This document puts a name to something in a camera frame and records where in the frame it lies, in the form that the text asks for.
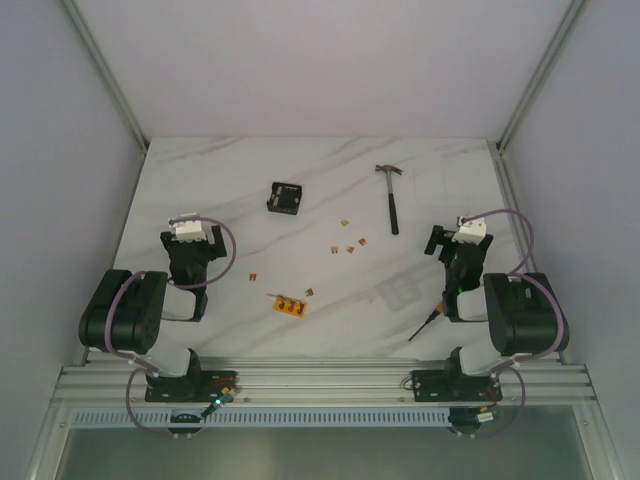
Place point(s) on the claw hammer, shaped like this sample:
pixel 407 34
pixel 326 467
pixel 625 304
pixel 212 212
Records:
pixel 389 171

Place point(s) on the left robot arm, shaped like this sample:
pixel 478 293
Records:
pixel 125 315

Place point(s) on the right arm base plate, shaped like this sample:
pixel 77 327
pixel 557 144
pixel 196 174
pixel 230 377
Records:
pixel 430 386

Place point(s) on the white cable duct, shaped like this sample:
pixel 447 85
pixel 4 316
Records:
pixel 165 417

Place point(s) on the aluminium rail frame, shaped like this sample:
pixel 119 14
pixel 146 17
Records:
pixel 319 381

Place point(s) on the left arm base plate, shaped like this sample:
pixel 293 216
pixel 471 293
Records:
pixel 203 387

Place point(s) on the orange handled screwdriver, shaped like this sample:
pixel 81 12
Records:
pixel 426 324

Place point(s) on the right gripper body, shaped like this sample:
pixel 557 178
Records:
pixel 445 256

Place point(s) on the orange terminal block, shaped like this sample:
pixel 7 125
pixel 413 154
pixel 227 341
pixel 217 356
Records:
pixel 288 305

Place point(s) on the black fuse box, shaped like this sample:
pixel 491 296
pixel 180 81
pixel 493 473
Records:
pixel 285 198

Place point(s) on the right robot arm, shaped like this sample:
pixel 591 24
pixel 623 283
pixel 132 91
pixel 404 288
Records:
pixel 523 316

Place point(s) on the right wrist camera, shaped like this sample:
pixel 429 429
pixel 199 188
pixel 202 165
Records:
pixel 470 231

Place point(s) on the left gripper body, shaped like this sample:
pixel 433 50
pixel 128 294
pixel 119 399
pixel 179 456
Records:
pixel 192 247

